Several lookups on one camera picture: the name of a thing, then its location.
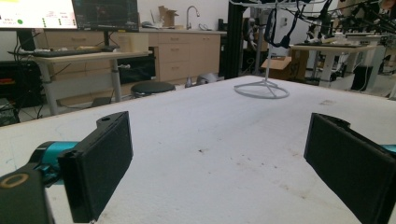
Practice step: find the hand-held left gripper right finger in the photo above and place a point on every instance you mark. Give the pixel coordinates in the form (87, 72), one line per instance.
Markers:
(351, 168)

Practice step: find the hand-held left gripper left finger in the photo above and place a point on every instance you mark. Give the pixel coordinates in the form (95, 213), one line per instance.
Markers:
(99, 168)

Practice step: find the black round stool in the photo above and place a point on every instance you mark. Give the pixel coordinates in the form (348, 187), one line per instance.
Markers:
(152, 87)

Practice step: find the light wooden desk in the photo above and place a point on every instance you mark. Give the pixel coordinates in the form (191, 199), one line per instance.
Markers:
(87, 57)

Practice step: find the large cardboard box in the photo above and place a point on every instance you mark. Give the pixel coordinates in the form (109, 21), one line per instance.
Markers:
(289, 67)

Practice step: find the black keyboard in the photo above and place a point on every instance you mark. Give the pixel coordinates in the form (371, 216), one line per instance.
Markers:
(68, 52)

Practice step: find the light wooden work table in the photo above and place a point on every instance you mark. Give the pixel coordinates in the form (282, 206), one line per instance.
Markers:
(330, 48)

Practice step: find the grey robot device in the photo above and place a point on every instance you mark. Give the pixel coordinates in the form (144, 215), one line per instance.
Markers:
(207, 78)

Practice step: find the wooden drawer cabinet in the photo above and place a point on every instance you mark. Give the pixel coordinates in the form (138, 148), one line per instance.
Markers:
(183, 53)

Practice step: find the black robot equipment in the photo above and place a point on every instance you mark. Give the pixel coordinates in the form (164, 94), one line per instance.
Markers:
(351, 21)

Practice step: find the dark computer monitor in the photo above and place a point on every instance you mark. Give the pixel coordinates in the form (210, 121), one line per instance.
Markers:
(106, 14)

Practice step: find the small open cardboard box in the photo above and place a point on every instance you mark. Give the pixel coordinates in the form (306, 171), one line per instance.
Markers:
(168, 17)

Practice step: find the bright computer monitor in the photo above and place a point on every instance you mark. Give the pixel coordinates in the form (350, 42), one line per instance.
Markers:
(34, 14)

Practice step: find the metal sink faucet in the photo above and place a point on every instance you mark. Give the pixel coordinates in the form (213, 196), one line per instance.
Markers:
(188, 18)

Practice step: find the black metal frame post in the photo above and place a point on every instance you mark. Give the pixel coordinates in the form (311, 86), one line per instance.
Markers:
(235, 37)

